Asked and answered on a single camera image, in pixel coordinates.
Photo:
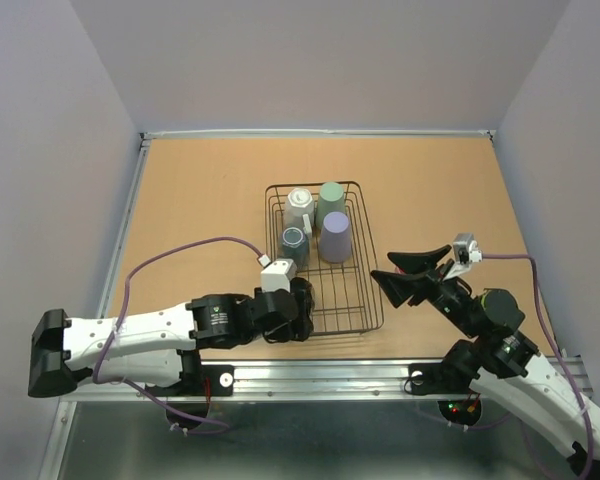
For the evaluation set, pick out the black wire dish rack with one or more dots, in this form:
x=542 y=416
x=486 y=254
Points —
x=346 y=299

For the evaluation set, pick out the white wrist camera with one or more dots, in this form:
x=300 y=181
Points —
x=278 y=275
x=466 y=253

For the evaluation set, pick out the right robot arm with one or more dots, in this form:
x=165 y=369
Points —
x=495 y=358

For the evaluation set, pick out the white faceted mug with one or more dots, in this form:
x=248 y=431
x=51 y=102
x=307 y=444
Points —
x=299 y=211

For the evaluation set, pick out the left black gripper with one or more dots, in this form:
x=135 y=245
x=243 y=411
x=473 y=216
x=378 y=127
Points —
x=282 y=334

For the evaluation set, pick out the purple plastic cup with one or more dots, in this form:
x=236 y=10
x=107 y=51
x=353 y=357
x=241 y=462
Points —
x=335 y=243

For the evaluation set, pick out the black mug white inside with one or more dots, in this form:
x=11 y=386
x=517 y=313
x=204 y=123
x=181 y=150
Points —
x=303 y=292

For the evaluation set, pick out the grey mug white inside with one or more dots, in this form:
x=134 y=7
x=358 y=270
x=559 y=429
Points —
x=294 y=245

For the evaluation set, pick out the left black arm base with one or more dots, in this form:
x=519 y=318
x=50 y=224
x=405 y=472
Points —
x=207 y=382

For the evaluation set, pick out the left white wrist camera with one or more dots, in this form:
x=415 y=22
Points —
x=278 y=275

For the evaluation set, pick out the green plastic cup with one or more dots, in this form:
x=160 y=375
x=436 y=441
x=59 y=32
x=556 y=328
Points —
x=331 y=198

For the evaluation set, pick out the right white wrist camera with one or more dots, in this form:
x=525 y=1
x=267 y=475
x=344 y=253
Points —
x=466 y=253

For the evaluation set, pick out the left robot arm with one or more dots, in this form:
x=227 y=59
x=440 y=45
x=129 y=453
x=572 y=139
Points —
x=159 y=348

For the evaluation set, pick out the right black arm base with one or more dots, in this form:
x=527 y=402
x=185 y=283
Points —
x=427 y=378

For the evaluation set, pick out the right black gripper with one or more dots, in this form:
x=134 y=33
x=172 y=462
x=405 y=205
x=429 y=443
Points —
x=420 y=284

